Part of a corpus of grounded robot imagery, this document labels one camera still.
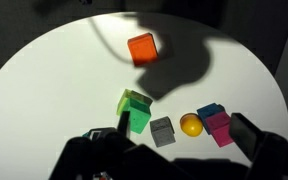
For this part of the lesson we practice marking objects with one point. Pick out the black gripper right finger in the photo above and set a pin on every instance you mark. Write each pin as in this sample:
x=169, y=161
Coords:
x=247, y=135

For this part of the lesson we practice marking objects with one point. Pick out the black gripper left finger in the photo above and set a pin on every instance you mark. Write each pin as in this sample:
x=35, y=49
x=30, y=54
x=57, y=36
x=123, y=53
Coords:
x=124, y=123

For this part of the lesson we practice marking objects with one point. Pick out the orange block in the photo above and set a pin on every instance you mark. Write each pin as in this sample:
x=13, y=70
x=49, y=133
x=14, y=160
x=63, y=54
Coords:
x=143, y=49

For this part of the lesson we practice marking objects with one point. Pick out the magenta block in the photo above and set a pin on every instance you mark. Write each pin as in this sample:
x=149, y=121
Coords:
x=221, y=129

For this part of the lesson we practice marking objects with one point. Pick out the grey block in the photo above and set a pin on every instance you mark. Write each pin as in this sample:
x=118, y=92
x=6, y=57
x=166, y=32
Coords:
x=162, y=131

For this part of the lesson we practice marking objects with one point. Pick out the blue block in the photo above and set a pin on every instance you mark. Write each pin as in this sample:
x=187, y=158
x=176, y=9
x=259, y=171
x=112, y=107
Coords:
x=209, y=111

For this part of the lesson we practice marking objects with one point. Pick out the black soft cube white square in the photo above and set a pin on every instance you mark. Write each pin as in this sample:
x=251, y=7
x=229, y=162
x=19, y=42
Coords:
x=97, y=133

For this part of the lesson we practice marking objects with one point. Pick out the yellow ball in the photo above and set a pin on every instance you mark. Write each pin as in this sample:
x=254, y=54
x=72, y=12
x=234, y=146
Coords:
x=191, y=125

